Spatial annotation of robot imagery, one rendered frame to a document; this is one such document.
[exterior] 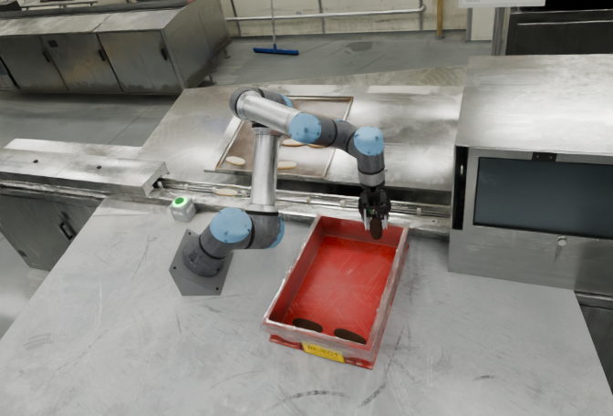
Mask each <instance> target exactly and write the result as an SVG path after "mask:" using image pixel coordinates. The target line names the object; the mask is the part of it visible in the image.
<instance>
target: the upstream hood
mask: <svg viewBox="0 0 613 416"><path fill-rule="evenodd" d="M165 174H169V171H168V169H167V167H166V163H165V161H149V160H138V159H127V158H116V157H105V156H94V155H82V154H72V153H61V152H49V151H28V150H17V149H6V148H0V180H9V181H16V182H31V183H39V184H46V185H55V186H63V187H70V188H79V189H86V190H94V191H102V192H116V193H125V194H132V195H140V196H147V195H148V194H149V193H150V192H151V190H152V189H153V186H152V185H153V184H154V183H155V182H156V181H157V179H158V178H159V177H160V176H162V178H163V177H164V176H165Z"/></svg>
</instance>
